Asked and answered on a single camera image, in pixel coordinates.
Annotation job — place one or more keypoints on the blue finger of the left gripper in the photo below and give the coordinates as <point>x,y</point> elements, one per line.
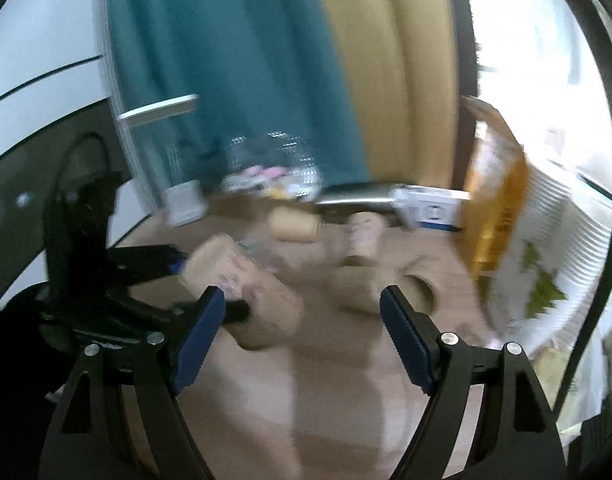
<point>138,315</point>
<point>133,265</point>

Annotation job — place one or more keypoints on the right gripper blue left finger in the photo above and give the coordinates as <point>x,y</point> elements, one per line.
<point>89,436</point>

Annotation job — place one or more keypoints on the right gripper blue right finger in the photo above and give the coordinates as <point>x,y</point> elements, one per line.
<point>516,435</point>

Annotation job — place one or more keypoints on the brown paper cup with writing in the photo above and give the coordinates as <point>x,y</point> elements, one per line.
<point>274,310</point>

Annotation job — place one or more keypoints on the paper cup stack package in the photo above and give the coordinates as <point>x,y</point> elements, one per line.
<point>556,254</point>

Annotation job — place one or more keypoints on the brown paper cup far left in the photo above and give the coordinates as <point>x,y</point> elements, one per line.
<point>294,225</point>

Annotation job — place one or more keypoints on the brown paper cup open mouth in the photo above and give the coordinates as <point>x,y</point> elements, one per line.
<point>421,282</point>

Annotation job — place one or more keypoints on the brown paper cup rear right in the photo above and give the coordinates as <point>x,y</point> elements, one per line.
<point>359,288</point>

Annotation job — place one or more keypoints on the brown paper cup rear upright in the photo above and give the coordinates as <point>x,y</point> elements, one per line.
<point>365,232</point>

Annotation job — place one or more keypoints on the white desk lamp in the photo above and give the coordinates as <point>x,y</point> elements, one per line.
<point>182,199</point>

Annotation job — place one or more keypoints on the clear bag of toys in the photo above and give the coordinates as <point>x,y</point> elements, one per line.
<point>275,165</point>

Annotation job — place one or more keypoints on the silver metal thermos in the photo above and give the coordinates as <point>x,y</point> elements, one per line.
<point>368,195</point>

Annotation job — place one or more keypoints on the white blue small box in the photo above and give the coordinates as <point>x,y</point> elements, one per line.
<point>429,208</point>

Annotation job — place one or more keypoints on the teal curtain left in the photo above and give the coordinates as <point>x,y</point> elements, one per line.
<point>258,66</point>

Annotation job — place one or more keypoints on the yellow paper bag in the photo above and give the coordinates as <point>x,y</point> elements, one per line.
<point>497,180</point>

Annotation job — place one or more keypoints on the mustard curtain left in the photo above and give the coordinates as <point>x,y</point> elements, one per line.
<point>401,65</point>

